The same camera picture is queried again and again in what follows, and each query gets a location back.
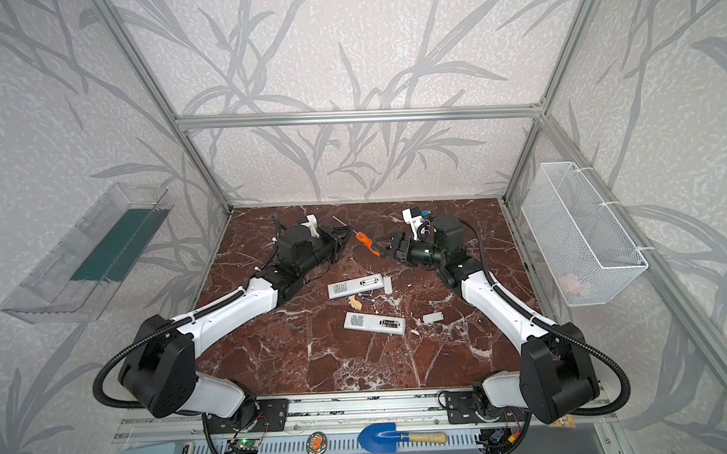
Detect white battery cover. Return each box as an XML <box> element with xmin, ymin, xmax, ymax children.
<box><xmin>423</xmin><ymin>312</ymin><xmax>445</xmax><ymax>324</ymax></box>
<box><xmin>383</xmin><ymin>276</ymin><xmax>394</xmax><ymax>295</ymax></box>

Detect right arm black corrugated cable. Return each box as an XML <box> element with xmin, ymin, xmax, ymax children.
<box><xmin>458</xmin><ymin>213</ymin><xmax>633</xmax><ymax>422</ymax></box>

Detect small wooden animal figure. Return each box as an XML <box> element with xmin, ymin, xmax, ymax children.
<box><xmin>348</xmin><ymin>295</ymin><xmax>363</xmax><ymax>311</ymax></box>

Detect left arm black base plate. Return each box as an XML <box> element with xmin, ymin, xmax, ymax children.
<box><xmin>204</xmin><ymin>396</ymin><xmax>290</xmax><ymax>434</ymax></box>

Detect yellow small circuit board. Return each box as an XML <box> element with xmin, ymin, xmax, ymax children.
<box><xmin>554</xmin><ymin>415</ymin><xmax>576</xmax><ymax>428</ymax></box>

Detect round orange badge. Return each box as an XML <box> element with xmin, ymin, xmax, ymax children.
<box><xmin>306</xmin><ymin>432</ymin><xmax>328</xmax><ymax>454</ymax></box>

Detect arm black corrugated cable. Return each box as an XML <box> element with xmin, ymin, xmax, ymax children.
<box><xmin>88</xmin><ymin>287</ymin><xmax>251</xmax><ymax>412</ymax></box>
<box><xmin>458</xmin><ymin>213</ymin><xmax>633</xmax><ymax>422</ymax></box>

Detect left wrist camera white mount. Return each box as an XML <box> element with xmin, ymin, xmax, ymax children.
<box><xmin>297</xmin><ymin>214</ymin><xmax>318</xmax><ymax>233</ymax></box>

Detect white wire mesh basket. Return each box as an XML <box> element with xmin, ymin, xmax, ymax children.
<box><xmin>522</xmin><ymin>162</ymin><xmax>648</xmax><ymax>307</ymax></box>

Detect small green circuit board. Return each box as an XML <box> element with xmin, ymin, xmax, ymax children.
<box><xmin>223</xmin><ymin>438</ymin><xmax>261</xmax><ymax>454</ymax></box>

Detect clear plastic wall bin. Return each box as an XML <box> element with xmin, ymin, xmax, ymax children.
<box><xmin>0</xmin><ymin>183</ymin><xmax>174</xmax><ymax>324</ymax></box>

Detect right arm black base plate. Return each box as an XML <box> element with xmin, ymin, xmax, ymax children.
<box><xmin>441</xmin><ymin>390</ymin><xmax>484</xmax><ymax>425</ymax></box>

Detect white remote control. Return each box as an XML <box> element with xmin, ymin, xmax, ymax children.
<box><xmin>328</xmin><ymin>274</ymin><xmax>385</xmax><ymax>299</ymax></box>

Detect white remote control face up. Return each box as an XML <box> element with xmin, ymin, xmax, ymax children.
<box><xmin>344</xmin><ymin>312</ymin><xmax>406</xmax><ymax>336</ymax></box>

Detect pink object in basket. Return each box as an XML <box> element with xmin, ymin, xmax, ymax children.
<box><xmin>559</xmin><ymin>274</ymin><xmax>590</xmax><ymax>298</ymax></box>

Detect orange handle screwdriver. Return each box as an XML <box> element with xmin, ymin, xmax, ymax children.
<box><xmin>343</xmin><ymin>225</ymin><xmax>382</xmax><ymax>258</ymax></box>

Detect right small electronics board wires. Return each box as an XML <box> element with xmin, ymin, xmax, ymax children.
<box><xmin>477</xmin><ymin>424</ymin><xmax>525</xmax><ymax>452</ymax></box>

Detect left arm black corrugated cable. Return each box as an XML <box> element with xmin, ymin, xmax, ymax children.
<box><xmin>88</xmin><ymin>287</ymin><xmax>251</xmax><ymax>412</ymax></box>

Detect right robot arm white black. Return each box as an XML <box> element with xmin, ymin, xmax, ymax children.
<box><xmin>371</xmin><ymin>215</ymin><xmax>599</xmax><ymax>424</ymax></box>

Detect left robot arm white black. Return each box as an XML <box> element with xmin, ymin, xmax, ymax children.
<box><xmin>118</xmin><ymin>223</ymin><xmax>353</xmax><ymax>427</ymax></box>

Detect aluminium frame rail front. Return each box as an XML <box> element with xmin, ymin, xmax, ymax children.
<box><xmin>110</xmin><ymin>381</ymin><xmax>618</xmax><ymax>444</ymax></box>

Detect blue toy shovel wooden handle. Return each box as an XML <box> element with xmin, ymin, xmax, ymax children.
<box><xmin>357</xmin><ymin>422</ymin><xmax>448</xmax><ymax>454</ymax></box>

